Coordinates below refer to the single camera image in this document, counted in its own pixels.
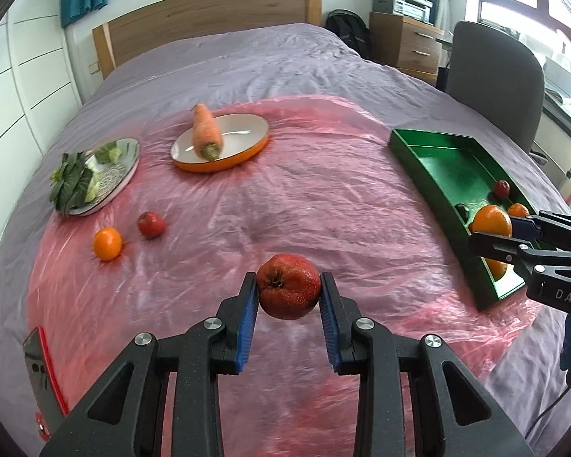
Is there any phone with red case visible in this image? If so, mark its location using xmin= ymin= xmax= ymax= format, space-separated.
xmin=23 ymin=328 xmax=70 ymax=431

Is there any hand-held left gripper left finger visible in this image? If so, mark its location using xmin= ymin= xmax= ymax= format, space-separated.
xmin=40 ymin=272 xmax=259 ymax=457

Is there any small bok choy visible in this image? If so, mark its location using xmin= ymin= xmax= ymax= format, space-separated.
xmin=95 ymin=142 xmax=123 ymax=163

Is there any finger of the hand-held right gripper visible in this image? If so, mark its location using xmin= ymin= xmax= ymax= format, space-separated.
xmin=469 ymin=231 xmax=544 ymax=272
xmin=510 ymin=211 xmax=571 ymax=249

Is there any grey office chair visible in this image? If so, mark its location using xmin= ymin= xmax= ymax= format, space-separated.
xmin=445 ymin=20 xmax=545 ymax=153

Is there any white wardrobe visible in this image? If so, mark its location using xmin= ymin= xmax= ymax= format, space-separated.
xmin=0 ymin=0 xmax=84 ymax=277

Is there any green tray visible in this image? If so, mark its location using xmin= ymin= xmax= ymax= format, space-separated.
xmin=389 ymin=128 xmax=538 ymax=312

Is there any black cable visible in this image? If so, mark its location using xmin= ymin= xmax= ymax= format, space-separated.
xmin=523 ymin=385 xmax=571 ymax=443

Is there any wooden headboard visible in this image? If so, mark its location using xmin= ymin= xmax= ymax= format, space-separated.
xmin=92 ymin=0 xmax=323 ymax=79

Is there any carrot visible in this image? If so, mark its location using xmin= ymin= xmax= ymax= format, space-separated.
xmin=191 ymin=103 xmax=223 ymax=160

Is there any wooden drawer cabinet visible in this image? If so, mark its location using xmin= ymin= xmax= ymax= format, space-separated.
xmin=368 ymin=12 xmax=445 ymax=86

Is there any orange oval dish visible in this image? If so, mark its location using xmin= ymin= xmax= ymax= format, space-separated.
xmin=170 ymin=113 xmax=270 ymax=173

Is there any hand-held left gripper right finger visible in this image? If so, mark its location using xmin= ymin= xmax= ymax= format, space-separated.
xmin=320 ymin=271 xmax=536 ymax=457

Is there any patterned grey plate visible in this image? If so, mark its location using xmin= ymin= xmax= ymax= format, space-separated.
xmin=59 ymin=137 xmax=141 ymax=216

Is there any pink plastic sheet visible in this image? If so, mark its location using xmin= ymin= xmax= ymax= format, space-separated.
xmin=26 ymin=95 xmax=553 ymax=457

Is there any white desk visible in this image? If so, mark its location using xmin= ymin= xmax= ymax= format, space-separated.
xmin=542 ymin=52 xmax=571 ymax=201

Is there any black backpack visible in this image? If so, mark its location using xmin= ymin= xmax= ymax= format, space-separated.
xmin=324 ymin=10 xmax=373 ymax=60

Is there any large bok choy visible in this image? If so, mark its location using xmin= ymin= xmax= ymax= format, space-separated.
xmin=50 ymin=151 xmax=100 ymax=213

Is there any purple bed cover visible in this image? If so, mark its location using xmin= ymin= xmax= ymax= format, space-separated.
xmin=0 ymin=23 xmax=571 ymax=457

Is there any grey printer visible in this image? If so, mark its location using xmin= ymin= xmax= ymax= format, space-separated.
xmin=371 ymin=0 xmax=434 ymax=24

